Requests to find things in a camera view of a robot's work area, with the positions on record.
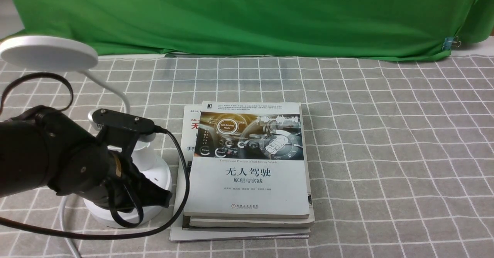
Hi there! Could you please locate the green backdrop cloth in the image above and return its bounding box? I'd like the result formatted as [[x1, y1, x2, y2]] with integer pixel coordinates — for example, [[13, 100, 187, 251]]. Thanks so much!
[[13, 0, 493, 61]]

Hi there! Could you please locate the grey checkered tablecloth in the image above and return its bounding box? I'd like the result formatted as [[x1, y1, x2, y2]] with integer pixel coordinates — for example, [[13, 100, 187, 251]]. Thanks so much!
[[0, 55, 494, 258]]

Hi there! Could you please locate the white desk lamp with sockets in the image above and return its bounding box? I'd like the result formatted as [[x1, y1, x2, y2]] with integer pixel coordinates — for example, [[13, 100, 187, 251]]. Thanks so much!
[[0, 34, 173, 229]]

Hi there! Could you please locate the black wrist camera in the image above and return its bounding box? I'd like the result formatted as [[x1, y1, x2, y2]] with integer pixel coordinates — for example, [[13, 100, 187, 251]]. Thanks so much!
[[88, 109, 156, 158]]

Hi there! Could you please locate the white lamp power cord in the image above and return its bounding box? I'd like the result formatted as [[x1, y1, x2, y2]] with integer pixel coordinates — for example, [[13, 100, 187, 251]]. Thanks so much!
[[60, 195, 82, 258]]

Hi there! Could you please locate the black camera cable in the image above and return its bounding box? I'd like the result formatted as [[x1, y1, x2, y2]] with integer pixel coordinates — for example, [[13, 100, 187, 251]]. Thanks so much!
[[0, 72, 190, 240]]

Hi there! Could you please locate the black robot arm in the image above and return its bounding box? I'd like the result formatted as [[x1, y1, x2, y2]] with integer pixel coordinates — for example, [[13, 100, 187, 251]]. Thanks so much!
[[0, 105, 172, 212]]

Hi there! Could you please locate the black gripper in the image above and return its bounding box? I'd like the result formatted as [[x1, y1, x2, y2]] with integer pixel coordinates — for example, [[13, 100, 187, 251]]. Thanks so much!
[[91, 152, 173, 213]]

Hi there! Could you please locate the bottom white red-title book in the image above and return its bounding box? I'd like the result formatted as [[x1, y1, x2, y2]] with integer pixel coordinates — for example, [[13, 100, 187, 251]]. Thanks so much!
[[169, 105, 315, 242]]

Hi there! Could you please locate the blue binder clip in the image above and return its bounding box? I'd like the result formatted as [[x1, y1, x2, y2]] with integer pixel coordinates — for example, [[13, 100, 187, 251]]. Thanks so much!
[[442, 36, 462, 51]]

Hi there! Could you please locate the self-driving vehicle textbook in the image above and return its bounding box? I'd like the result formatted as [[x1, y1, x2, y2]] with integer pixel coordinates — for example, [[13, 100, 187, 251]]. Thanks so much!
[[183, 100, 311, 219]]

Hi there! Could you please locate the middle white book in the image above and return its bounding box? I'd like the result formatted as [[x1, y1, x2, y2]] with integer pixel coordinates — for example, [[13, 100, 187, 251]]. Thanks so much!
[[189, 104, 315, 228]]

